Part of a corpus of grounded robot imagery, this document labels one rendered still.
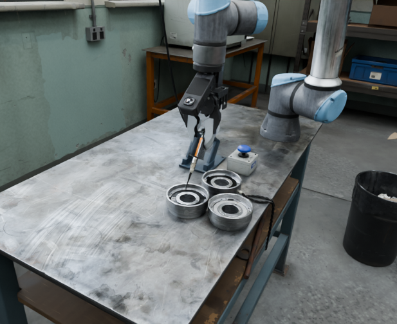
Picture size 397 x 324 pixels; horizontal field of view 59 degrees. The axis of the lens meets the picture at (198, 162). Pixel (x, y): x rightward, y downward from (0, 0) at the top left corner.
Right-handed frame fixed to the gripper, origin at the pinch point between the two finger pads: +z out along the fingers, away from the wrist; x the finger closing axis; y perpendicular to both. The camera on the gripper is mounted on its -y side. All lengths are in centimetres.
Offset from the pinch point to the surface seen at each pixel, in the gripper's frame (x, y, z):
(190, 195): -1.8, -7.5, 10.7
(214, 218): -11.2, -13.2, 10.4
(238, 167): -6.0, 14.3, 11.2
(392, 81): -50, 346, 45
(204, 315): -12.3, -16.5, 38.1
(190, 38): 115, 203, 6
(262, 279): -15, 35, 69
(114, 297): -4.8, -40.2, 13.0
